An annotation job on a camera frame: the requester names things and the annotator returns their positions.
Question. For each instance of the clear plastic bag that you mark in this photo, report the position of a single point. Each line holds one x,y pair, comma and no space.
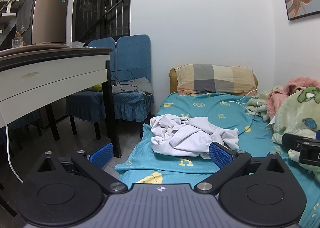
76,44

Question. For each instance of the plaid pillow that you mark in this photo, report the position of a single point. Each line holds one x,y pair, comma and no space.
212,77

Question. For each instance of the glass cup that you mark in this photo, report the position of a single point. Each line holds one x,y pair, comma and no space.
17,42

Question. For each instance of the white table with black legs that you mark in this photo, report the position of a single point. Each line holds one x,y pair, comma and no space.
50,80

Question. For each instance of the white shirt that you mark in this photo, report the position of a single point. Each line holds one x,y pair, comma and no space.
187,137

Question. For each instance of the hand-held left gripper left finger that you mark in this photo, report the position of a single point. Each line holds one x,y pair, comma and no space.
101,154

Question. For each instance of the green fleece cartoon blanket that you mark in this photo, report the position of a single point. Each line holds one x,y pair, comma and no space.
292,115

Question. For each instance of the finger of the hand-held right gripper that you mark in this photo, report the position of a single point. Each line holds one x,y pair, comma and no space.
295,141

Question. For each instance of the pink fluffy blanket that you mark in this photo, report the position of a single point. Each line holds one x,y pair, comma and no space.
275,100

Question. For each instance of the brown pillow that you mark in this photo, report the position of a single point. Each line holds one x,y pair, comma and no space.
172,80

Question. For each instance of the brown fridge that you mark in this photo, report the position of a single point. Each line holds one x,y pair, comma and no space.
47,17

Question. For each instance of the blue covered chair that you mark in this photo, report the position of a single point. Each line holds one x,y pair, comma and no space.
82,102
133,55

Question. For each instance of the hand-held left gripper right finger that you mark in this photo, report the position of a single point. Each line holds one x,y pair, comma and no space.
220,155

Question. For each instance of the grey cloth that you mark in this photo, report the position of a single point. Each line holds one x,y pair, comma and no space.
142,86

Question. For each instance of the yellow-green toy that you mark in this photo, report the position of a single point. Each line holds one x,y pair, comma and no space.
97,87

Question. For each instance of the dark barred window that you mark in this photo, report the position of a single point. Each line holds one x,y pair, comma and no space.
90,5

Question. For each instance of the teal printed bed sheet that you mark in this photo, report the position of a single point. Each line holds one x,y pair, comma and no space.
212,110

